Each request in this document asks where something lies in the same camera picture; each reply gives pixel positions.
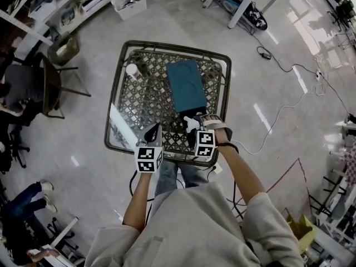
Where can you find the white shelf unit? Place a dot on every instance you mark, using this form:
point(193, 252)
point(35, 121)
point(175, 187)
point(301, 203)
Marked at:
point(25, 29)

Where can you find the person's blue jeans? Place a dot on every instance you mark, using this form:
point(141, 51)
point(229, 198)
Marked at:
point(167, 177)

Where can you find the black equipment bag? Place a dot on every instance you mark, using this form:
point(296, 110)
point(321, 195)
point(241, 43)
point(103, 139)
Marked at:
point(250, 12)

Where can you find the white plastic floor bin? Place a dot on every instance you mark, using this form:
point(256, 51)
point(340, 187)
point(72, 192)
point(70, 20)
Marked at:
point(130, 5)

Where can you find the white shallow box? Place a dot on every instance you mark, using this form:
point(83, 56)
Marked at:
point(91, 2)

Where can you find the white cloth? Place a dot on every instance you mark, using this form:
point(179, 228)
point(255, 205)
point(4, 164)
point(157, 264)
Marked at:
point(191, 124)

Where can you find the person's right hand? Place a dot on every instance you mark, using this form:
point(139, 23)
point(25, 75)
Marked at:
point(219, 128)

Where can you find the black office chair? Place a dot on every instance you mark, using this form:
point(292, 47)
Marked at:
point(15, 149)
point(345, 12)

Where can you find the white plastic jar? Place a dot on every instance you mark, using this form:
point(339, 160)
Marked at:
point(131, 70)

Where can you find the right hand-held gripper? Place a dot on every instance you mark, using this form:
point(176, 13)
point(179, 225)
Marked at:
point(205, 142)

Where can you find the black power adapter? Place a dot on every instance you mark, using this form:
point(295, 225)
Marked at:
point(264, 55)

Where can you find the white plastic tool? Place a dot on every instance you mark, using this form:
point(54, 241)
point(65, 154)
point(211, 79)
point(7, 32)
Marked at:
point(208, 1)

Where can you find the person's beige sweatshirt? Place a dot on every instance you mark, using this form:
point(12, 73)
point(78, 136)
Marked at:
point(194, 232)

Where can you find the red checkered tablecloth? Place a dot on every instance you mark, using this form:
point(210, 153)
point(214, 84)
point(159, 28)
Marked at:
point(351, 165)

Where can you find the person's right forearm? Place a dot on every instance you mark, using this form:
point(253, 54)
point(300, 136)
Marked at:
point(242, 174)

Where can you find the yellow paper bag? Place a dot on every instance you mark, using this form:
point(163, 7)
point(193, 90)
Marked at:
point(301, 229)

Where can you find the olive waste bin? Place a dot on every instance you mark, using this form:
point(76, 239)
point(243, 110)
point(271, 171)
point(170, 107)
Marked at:
point(65, 50)

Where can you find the white desk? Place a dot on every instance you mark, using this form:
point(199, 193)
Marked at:
point(61, 232)

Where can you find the dark folding chair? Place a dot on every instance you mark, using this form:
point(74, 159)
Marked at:
point(53, 85)

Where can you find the white square table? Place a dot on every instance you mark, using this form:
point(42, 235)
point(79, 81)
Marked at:
point(242, 4)

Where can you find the white storage bin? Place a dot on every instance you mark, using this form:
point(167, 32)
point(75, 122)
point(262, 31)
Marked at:
point(41, 10)

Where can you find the person's left forearm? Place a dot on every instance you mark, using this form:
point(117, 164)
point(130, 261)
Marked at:
point(139, 202)

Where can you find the white power strip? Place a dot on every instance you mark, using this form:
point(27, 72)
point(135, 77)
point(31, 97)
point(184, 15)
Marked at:
point(319, 74)
point(217, 169)

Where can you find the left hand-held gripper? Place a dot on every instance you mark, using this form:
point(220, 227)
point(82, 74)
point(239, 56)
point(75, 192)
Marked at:
point(147, 160)

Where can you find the dark metal lattice table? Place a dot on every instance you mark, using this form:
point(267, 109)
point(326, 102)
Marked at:
point(142, 101)

